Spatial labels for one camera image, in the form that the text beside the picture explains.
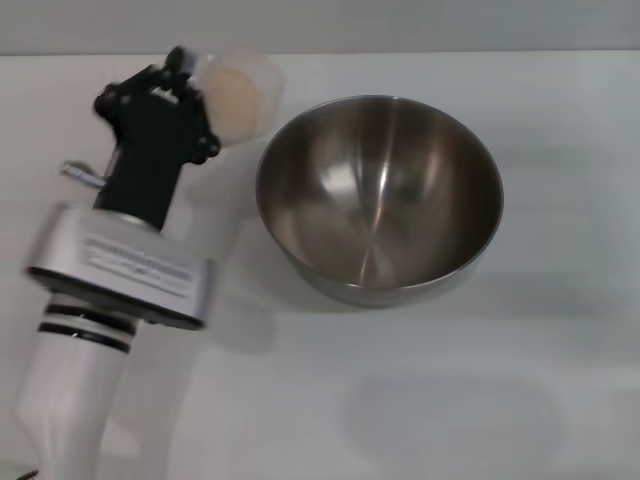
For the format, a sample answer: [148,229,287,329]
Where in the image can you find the white rice grains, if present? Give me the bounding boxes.
[207,67,260,139]

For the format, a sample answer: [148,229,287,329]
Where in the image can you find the clear plastic measuring cup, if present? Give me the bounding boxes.
[198,45,286,144]

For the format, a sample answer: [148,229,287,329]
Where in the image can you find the silver cable connector plug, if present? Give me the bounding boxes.
[60,159,107,189]

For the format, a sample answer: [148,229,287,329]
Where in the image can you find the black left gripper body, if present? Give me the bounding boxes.
[93,87,222,232]

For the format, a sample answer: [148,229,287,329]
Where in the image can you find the stainless steel mixing bowl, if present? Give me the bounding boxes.
[255,94,505,307]

